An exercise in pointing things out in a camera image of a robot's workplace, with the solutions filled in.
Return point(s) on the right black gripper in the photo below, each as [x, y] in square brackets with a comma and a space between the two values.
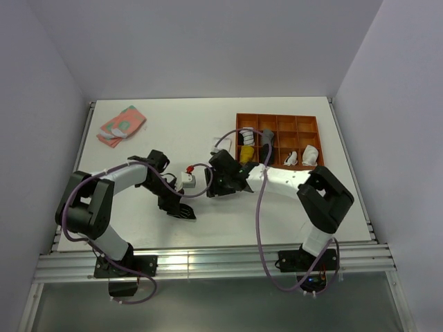
[214, 188]

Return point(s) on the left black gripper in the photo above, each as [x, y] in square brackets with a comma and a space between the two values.
[171, 203]

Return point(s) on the black striped sock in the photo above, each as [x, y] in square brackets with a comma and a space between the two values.
[184, 212]

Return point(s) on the white sock with black stripes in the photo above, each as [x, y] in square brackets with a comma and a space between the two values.
[221, 144]

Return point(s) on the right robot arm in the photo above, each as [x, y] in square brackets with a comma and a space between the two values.
[324, 198]

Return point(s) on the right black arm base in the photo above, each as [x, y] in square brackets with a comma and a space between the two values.
[299, 261]

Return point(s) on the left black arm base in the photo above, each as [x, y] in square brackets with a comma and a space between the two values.
[125, 276]

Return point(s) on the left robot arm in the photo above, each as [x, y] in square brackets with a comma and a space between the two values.
[84, 211]

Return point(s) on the rolled yellow socks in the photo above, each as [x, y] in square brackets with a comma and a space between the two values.
[246, 154]

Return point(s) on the rolled white striped socks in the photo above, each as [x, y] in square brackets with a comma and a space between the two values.
[246, 137]

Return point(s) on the rolled black socks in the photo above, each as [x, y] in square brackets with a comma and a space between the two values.
[267, 152]

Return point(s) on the rolled grey socks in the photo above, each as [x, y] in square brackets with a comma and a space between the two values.
[267, 137]

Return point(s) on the small white rolled socks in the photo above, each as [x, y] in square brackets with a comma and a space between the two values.
[291, 159]

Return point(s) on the large white rolled socks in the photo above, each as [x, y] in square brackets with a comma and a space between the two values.
[310, 156]

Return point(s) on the pink green patterned socks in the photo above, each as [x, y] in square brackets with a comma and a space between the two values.
[121, 127]

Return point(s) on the orange compartment tray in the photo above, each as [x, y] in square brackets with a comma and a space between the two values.
[292, 133]

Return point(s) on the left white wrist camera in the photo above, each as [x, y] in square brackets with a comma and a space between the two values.
[185, 180]

